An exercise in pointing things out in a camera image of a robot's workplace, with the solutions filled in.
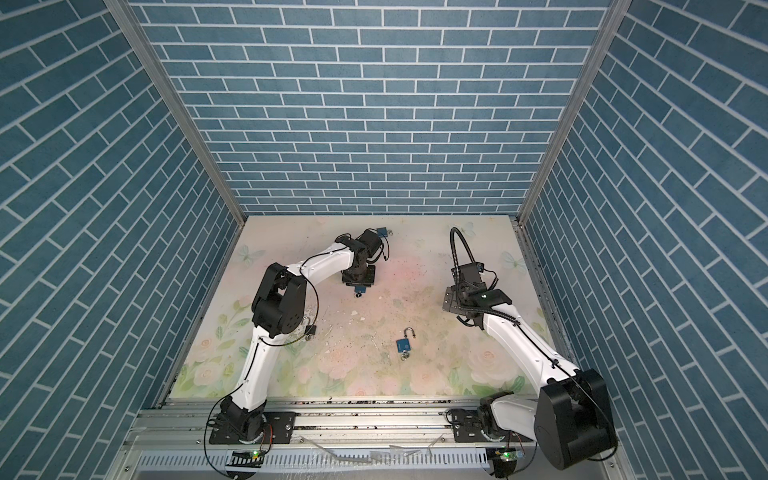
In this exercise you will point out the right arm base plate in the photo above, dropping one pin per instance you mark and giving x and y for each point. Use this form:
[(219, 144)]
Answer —
[(474, 426)]

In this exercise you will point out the blue padlock near with key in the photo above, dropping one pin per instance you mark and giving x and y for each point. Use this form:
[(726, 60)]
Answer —
[(403, 344)]

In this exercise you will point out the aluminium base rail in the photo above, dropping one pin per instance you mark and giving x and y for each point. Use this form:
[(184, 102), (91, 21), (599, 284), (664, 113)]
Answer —
[(374, 437)]

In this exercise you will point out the floral table mat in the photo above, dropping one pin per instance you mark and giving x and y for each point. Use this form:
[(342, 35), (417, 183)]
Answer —
[(354, 350)]

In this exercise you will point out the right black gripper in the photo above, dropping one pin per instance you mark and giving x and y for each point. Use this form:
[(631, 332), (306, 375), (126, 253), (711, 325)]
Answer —
[(451, 299)]

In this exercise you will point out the black padlock with keys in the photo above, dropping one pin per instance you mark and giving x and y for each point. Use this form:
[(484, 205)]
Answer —
[(310, 326)]

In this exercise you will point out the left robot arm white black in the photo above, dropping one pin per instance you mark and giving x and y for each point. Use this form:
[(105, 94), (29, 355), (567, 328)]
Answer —
[(278, 309)]

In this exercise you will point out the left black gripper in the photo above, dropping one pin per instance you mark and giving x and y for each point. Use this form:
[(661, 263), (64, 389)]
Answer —
[(369, 281)]

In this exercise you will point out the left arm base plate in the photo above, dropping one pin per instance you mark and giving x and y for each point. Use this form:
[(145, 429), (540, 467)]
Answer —
[(259, 428)]

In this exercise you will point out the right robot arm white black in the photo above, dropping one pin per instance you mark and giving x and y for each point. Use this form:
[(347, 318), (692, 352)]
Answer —
[(569, 419)]

